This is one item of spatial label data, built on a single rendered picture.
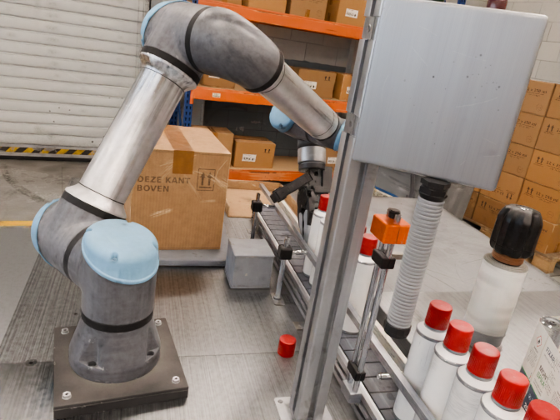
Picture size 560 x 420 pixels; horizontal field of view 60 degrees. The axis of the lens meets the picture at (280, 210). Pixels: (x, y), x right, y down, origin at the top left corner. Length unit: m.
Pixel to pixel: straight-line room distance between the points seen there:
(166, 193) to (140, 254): 0.49
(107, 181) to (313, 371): 0.47
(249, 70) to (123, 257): 0.37
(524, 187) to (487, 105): 3.79
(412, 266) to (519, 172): 3.80
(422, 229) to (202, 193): 0.77
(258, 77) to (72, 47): 4.12
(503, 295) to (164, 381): 0.65
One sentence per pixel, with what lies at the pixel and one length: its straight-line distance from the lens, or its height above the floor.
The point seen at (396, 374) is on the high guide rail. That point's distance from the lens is 0.80.
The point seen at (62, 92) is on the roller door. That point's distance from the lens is 4.98.
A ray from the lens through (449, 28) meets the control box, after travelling 0.59.
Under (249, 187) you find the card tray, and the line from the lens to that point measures 1.92.
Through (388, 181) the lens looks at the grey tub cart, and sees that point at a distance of 3.17.
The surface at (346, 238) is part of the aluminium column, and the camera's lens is 0.70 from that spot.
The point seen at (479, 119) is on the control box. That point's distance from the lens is 0.59.
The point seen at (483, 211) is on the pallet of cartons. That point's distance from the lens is 4.59.
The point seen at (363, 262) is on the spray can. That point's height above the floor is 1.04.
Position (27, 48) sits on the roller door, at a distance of 4.93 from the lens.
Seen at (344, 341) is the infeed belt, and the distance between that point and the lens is 0.99.
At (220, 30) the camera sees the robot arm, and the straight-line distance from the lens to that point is 0.85.
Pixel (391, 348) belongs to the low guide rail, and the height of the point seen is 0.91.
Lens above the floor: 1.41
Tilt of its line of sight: 19 degrees down
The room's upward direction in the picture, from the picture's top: 9 degrees clockwise
